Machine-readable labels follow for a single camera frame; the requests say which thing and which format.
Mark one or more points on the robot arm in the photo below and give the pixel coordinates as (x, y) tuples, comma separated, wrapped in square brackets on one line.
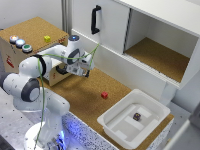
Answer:
[(53, 106)]

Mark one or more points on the white sliding door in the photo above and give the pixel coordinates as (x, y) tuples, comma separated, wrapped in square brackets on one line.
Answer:
[(111, 23)]

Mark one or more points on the green button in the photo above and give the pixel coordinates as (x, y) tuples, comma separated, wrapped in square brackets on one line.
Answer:
[(26, 48)]

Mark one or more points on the purple block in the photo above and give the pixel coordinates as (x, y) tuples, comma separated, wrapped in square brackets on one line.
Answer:
[(137, 116)]

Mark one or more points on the wooden drawer box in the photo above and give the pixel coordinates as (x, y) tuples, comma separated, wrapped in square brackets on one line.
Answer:
[(31, 31)]

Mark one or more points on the yellow block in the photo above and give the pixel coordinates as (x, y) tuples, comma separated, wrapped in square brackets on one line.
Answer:
[(47, 38)]

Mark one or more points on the white plastic box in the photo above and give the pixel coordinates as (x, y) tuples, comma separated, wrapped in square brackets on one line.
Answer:
[(115, 125)]

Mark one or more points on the blue button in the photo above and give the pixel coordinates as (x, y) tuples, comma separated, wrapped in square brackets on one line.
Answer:
[(20, 42)]

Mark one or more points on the pink block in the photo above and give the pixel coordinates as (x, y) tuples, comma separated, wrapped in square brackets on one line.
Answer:
[(104, 95)]

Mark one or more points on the red button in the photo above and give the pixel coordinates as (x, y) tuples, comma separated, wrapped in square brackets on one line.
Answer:
[(13, 39)]

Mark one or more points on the white cabinet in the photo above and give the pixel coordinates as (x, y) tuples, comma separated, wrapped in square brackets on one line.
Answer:
[(166, 13)]

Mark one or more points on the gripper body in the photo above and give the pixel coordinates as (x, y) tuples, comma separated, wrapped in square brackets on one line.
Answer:
[(77, 69)]

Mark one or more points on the wooden drawer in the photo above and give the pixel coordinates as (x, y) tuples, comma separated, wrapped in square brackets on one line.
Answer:
[(57, 78)]

